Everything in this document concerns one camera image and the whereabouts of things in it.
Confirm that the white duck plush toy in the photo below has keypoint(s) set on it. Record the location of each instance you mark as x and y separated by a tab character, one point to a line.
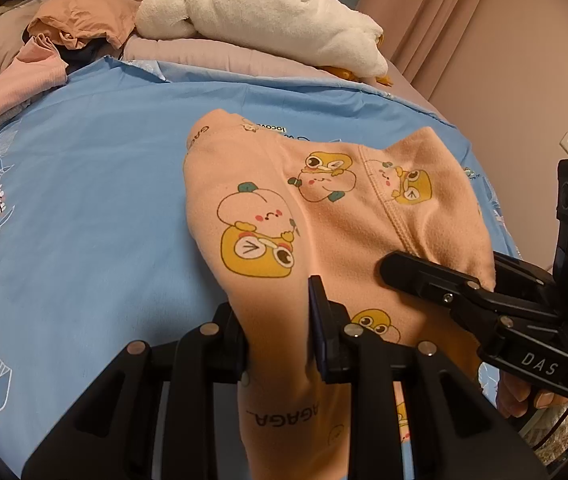
264	15

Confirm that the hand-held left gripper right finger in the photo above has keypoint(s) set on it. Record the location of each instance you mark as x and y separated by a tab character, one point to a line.
315	325

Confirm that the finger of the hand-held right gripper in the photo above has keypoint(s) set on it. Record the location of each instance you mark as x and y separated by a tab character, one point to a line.
423	275
523	270

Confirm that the blue printed bedsheet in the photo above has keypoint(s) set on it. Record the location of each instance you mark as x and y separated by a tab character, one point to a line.
89	210

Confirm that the grey knitted cloth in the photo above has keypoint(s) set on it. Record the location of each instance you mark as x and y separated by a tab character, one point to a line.
558	430

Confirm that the person's right hand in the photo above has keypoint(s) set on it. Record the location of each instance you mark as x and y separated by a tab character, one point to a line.
518	395

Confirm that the dark cloth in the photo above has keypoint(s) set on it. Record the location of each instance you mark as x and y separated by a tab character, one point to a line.
84	53

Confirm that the pale pink pillow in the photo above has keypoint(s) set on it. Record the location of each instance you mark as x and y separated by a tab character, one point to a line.
1	40

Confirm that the pink garment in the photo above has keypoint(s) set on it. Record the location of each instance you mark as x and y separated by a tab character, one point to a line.
19	80

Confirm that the peach cartoon print pajama top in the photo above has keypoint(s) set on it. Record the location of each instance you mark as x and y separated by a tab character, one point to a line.
334	240

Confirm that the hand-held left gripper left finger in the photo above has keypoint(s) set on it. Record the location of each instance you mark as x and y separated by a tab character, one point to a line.
224	342

